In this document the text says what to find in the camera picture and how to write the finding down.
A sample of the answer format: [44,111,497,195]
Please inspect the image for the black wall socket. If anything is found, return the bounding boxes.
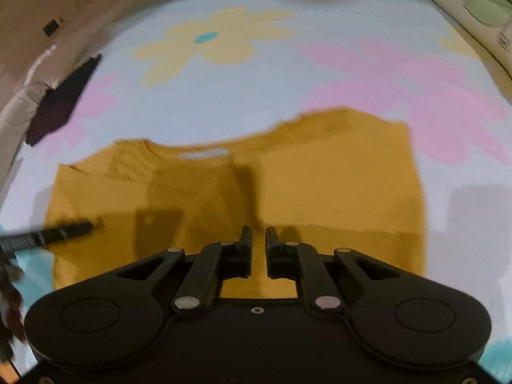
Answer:
[43,19,60,37]

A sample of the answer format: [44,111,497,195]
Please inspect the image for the folded dark maroon garment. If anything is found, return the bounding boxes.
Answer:
[25,54,102,147]

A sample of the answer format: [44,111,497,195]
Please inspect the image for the mustard yellow knit sweater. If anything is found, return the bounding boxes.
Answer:
[46,109,424,298]

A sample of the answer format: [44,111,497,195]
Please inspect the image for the wooden headboard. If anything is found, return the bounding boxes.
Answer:
[0,0,193,85]

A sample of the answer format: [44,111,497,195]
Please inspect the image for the floral white folded duvet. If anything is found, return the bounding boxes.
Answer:
[432,0,511,72]

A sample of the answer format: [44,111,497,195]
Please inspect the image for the grey white pillow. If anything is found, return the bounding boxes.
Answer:
[0,83,50,187]

